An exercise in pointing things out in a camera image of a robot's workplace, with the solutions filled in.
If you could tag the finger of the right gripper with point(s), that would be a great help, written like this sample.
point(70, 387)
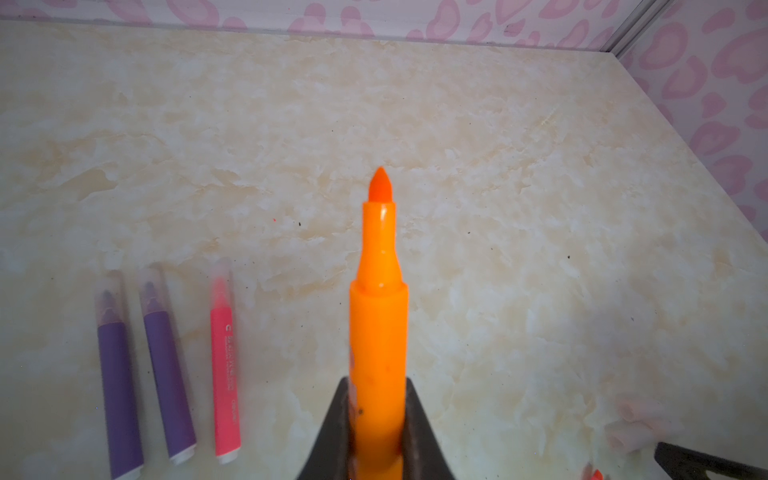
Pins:
point(684, 464)

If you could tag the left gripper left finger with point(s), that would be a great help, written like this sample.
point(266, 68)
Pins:
point(329, 456)

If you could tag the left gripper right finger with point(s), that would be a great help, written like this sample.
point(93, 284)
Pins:
point(424, 459)

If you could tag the clear pen cap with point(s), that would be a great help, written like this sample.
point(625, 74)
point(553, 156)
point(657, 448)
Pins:
point(221, 283)
point(152, 290)
point(109, 302)
point(638, 408)
point(627, 437)

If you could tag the purple marker pen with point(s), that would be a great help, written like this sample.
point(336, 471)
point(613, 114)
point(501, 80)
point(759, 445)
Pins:
point(175, 412)
point(121, 415)

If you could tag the orange marker pen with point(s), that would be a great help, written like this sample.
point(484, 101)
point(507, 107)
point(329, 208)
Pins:
point(378, 325)

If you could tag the aluminium frame corner post right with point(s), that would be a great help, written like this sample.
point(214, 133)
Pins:
point(635, 25)

